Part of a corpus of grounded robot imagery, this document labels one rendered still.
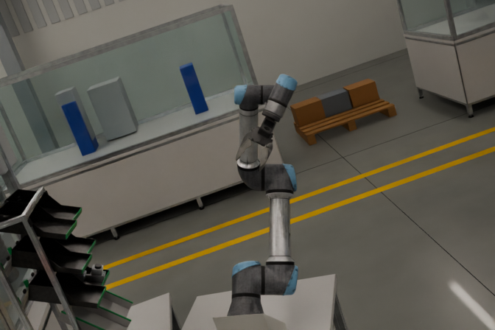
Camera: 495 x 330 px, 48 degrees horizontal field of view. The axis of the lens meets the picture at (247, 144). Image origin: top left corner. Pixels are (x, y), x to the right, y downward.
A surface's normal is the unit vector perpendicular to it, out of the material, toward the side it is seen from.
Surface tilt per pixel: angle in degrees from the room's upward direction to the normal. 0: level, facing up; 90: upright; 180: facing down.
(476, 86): 90
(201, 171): 90
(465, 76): 90
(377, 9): 90
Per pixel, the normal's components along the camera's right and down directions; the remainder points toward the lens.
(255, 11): 0.13, 0.25
